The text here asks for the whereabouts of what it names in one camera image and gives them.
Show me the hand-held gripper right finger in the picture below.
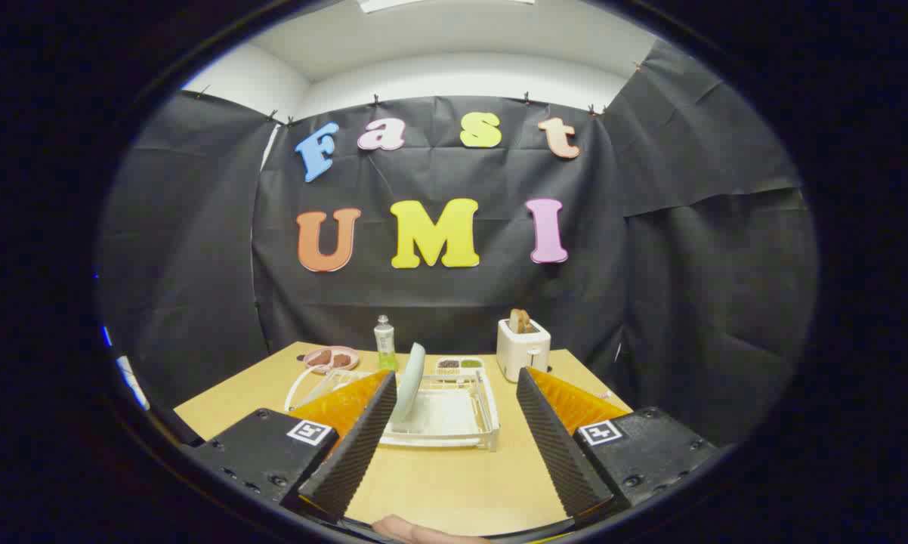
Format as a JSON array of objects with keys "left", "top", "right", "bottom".
[{"left": 516, "top": 366, "right": 721, "bottom": 521}]

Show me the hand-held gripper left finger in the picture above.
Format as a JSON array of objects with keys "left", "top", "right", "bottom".
[{"left": 184, "top": 369, "right": 399, "bottom": 524}]

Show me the pale green plate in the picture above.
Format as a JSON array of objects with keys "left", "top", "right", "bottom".
[{"left": 391, "top": 342, "right": 427, "bottom": 424}]

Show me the white wire dish rack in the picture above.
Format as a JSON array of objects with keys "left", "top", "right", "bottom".
[{"left": 284, "top": 365, "right": 500, "bottom": 453}]

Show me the pink plate with food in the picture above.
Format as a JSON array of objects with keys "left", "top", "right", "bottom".
[{"left": 304, "top": 346, "right": 360, "bottom": 374}]

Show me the white toaster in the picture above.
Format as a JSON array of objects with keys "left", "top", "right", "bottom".
[{"left": 496, "top": 317, "right": 551, "bottom": 383}]

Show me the small green liquid bottle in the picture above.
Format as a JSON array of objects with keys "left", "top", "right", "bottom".
[{"left": 373, "top": 315, "right": 399, "bottom": 372}]

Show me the black backdrop cloth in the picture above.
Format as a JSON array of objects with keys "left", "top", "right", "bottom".
[{"left": 95, "top": 38, "right": 821, "bottom": 447}]

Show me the blue and white poster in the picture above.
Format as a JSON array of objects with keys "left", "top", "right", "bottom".
[{"left": 101, "top": 325, "right": 151, "bottom": 411}]

